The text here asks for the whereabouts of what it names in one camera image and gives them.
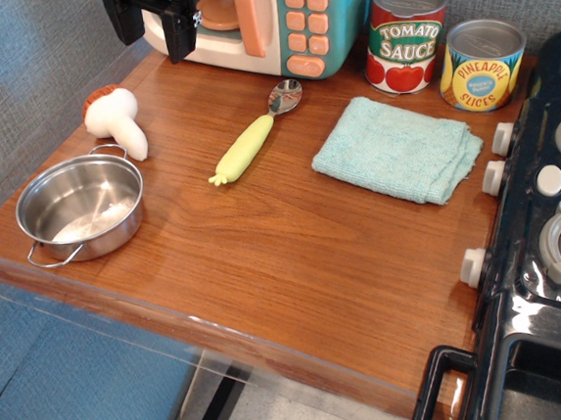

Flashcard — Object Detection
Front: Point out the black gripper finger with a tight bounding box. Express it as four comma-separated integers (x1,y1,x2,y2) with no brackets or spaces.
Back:
161,3,201,63
102,0,145,46

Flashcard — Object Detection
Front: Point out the light blue rag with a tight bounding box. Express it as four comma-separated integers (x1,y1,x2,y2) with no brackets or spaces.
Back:
312,97,484,206

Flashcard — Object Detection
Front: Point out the plush mushroom toy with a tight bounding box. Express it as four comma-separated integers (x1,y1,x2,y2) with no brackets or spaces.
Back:
82,84,149,162

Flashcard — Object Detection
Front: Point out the teal toy microwave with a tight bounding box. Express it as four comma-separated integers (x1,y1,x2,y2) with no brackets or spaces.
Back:
138,0,382,96

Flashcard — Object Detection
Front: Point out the tomato sauce can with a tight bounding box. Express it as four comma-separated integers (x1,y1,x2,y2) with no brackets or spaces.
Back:
366,0,447,95

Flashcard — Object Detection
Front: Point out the pineapple slices can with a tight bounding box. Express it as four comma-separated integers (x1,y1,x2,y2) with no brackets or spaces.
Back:
440,19,527,113

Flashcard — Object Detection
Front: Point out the white stove knob top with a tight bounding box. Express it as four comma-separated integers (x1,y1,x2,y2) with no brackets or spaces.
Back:
491,122,514,157

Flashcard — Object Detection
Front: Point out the white stove knob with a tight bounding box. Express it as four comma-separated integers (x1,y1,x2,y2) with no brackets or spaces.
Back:
491,122,514,157
482,161,505,197
460,248,486,289

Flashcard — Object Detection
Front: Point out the white stove knob middle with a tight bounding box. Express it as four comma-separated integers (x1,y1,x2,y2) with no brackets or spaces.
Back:
482,161,505,197

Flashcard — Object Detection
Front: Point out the white stove knob bottom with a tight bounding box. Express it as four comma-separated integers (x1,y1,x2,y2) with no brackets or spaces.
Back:
460,248,486,289

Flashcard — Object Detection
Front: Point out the black toy stove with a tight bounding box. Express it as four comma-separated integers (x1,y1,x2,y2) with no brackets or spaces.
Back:
411,32,561,420

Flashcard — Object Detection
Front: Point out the spoon with yellow handle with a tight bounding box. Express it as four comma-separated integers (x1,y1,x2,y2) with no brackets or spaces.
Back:
209,78,303,186

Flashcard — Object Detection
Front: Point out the silver pot with handles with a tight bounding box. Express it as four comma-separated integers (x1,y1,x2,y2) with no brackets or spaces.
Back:
16,144,144,269

